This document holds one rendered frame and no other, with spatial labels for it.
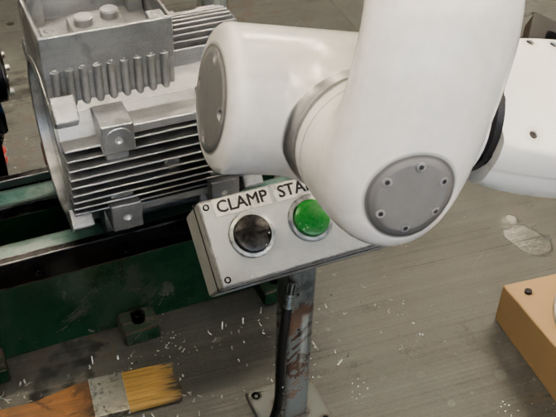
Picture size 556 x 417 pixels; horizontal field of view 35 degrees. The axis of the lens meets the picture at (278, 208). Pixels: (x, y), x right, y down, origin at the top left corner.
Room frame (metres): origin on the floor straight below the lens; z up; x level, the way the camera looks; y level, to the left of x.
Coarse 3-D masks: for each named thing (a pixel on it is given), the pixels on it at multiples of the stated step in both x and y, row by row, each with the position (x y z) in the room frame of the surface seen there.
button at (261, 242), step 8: (248, 216) 0.52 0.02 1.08; (256, 216) 0.52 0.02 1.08; (240, 224) 0.51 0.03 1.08; (248, 224) 0.51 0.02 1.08; (256, 224) 0.51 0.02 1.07; (264, 224) 0.52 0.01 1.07; (240, 232) 0.51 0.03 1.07; (248, 232) 0.51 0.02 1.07; (256, 232) 0.51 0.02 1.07; (264, 232) 0.51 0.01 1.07; (240, 240) 0.50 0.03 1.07; (248, 240) 0.50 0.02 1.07; (256, 240) 0.50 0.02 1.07; (264, 240) 0.51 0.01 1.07; (248, 248) 0.50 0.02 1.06; (256, 248) 0.50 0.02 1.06; (264, 248) 0.50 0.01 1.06
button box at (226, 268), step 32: (256, 192) 0.54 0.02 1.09; (288, 192) 0.55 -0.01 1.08; (192, 224) 0.54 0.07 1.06; (224, 224) 0.52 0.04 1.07; (288, 224) 0.53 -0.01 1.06; (224, 256) 0.50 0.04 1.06; (256, 256) 0.50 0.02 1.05; (288, 256) 0.51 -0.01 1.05; (320, 256) 0.51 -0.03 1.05; (224, 288) 0.48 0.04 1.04
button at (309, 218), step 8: (304, 200) 0.54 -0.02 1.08; (312, 200) 0.54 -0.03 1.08; (296, 208) 0.53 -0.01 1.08; (304, 208) 0.53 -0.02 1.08; (312, 208) 0.53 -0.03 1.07; (320, 208) 0.54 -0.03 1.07; (296, 216) 0.53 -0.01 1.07; (304, 216) 0.53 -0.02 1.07; (312, 216) 0.53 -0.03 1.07; (320, 216) 0.53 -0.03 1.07; (296, 224) 0.52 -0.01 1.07; (304, 224) 0.52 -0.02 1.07; (312, 224) 0.52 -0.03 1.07; (320, 224) 0.53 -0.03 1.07; (328, 224) 0.53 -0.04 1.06; (304, 232) 0.52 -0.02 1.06; (312, 232) 0.52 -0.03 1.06; (320, 232) 0.52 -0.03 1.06
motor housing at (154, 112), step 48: (192, 48) 0.74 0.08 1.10; (144, 96) 0.70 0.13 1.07; (192, 96) 0.71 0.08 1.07; (48, 144) 0.77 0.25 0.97; (96, 144) 0.65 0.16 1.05; (144, 144) 0.66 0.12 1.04; (192, 144) 0.68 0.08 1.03; (96, 192) 0.64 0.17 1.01; (144, 192) 0.66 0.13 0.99; (192, 192) 0.68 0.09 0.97
